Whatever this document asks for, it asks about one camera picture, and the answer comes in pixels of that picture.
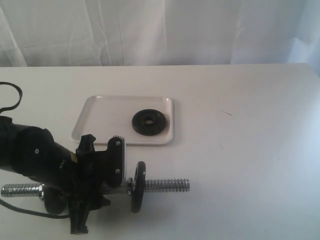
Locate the white backdrop curtain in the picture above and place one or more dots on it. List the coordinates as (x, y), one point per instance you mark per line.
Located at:
(158, 32)

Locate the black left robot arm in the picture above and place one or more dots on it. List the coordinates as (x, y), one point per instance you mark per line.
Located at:
(32, 152)

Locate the white rectangular tray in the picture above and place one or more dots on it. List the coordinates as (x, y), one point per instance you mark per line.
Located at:
(105, 116)

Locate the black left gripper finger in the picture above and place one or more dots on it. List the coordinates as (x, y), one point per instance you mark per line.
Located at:
(78, 215)
(86, 144)

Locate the chrome threaded dumbbell bar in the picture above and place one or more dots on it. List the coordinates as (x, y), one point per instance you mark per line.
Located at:
(127, 187)

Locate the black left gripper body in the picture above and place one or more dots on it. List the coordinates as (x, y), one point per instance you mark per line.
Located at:
(83, 175)

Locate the mounted black weight plate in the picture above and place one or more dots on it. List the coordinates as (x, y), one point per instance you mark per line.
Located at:
(53, 202)
(138, 187)

